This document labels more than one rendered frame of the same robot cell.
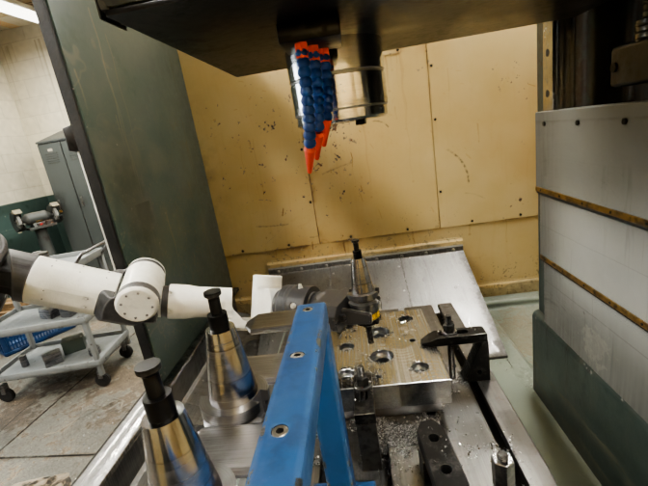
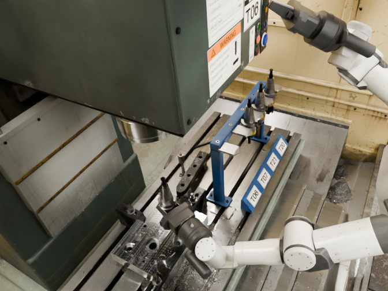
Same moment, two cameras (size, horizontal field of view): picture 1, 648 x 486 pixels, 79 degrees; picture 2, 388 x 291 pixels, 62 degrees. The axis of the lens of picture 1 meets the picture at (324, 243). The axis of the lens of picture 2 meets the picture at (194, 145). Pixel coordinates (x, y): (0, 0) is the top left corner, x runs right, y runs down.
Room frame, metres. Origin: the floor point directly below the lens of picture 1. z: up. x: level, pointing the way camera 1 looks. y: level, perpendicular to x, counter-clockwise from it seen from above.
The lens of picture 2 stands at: (1.28, 0.38, 2.00)
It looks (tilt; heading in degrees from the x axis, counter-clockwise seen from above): 42 degrees down; 209
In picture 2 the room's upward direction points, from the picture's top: 7 degrees counter-clockwise
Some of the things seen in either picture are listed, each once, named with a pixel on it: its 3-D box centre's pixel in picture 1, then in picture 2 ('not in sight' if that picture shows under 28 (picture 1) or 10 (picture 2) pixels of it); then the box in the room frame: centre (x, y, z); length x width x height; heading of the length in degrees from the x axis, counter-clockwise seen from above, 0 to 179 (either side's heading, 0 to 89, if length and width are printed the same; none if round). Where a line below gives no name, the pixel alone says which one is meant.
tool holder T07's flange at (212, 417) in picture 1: (236, 404); (249, 123); (0.32, 0.10, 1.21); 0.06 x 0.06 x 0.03
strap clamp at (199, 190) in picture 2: (365, 405); (194, 204); (0.59, -0.03, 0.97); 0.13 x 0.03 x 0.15; 174
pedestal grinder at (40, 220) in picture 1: (48, 251); not in sight; (4.83, 3.40, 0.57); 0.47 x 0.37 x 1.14; 141
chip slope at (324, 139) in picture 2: not in sight; (243, 159); (0.07, 0.01, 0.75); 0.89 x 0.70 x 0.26; 84
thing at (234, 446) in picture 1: (219, 450); (254, 115); (0.26, 0.11, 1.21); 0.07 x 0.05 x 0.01; 84
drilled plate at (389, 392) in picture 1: (381, 353); (161, 237); (0.76, -0.09, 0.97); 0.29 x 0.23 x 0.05; 174
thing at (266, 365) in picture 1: (252, 370); (242, 131); (0.37, 0.10, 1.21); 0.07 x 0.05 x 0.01; 84
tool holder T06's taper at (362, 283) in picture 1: (360, 274); (165, 192); (0.71, -0.06, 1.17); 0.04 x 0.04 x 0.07
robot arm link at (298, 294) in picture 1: (321, 306); (185, 224); (0.76, 0.03, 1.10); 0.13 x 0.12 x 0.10; 152
